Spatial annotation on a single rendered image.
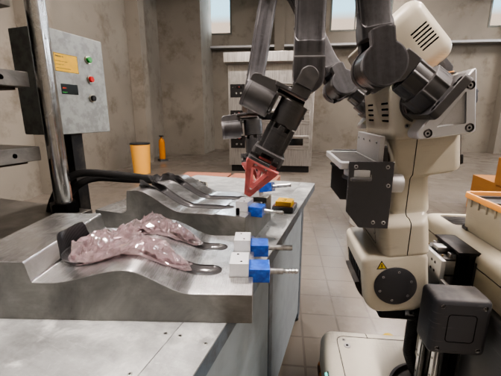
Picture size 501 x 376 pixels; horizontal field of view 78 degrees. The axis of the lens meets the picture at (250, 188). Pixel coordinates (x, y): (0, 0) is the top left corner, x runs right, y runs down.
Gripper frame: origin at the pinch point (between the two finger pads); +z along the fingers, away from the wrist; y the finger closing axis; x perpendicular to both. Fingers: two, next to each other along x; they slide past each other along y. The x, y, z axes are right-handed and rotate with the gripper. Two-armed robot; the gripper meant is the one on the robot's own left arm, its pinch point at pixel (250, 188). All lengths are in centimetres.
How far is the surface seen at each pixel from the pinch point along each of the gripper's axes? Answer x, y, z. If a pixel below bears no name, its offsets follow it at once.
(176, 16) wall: -378, -835, -120
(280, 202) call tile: 13.3, -46.4, 11.5
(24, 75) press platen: -84, -38, 11
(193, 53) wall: -297, -835, -56
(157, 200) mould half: -21.6, -18.4, 20.4
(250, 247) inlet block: 5.9, 1.0, 11.7
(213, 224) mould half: -4.0, -14.2, 17.6
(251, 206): 2.9, -17.4, 8.9
